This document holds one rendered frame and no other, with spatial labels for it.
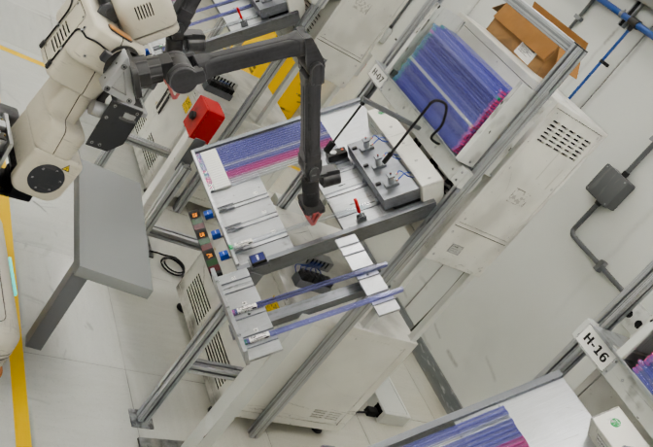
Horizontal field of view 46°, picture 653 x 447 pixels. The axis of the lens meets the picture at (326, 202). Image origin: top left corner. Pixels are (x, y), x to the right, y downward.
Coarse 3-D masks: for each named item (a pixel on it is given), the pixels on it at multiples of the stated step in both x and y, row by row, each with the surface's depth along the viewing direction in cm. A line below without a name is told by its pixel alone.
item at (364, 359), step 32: (288, 224) 328; (320, 224) 349; (192, 288) 333; (256, 288) 298; (288, 288) 286; (192, 320) 326; (320, 320) 283; (384, 320) 313; (224, 352) 302; (352, 352) 302; (384, 352) 310; (224, 384) 295; (320, 384) 308; (352, 384) 316; (256, 416) 306; (288, 416) 314; (320, 416) 322; (352, 416) 330
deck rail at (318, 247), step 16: (416, 208) 264; (432, 208) 267; (368, 224) 261; (384, 224) 264; (400, 224) 267; (320, 240) 258; (272, 256) 256; (288, 256) 257; (304, 256) 259; (256, 272) 256
